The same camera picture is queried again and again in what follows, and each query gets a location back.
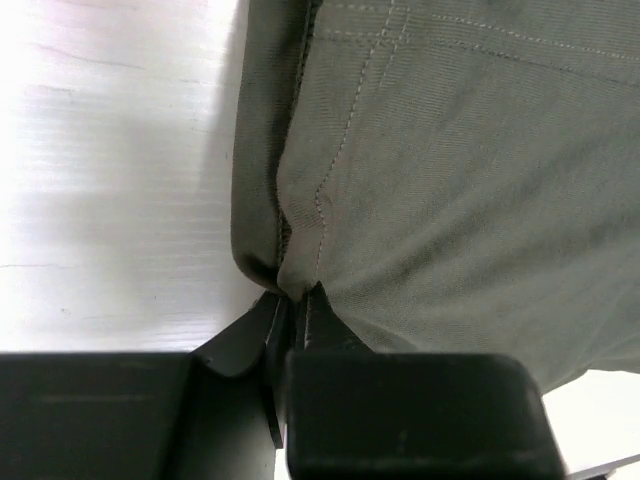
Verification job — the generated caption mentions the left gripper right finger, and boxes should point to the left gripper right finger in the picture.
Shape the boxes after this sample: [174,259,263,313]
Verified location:
[286,286,380,479]

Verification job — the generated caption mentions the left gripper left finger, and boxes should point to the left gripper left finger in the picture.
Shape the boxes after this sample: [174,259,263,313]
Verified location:
[192,292,290,445]

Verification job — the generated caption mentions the olive green shorts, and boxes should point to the olive green shorts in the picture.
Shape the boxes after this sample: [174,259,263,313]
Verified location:
[231,1,639,392]

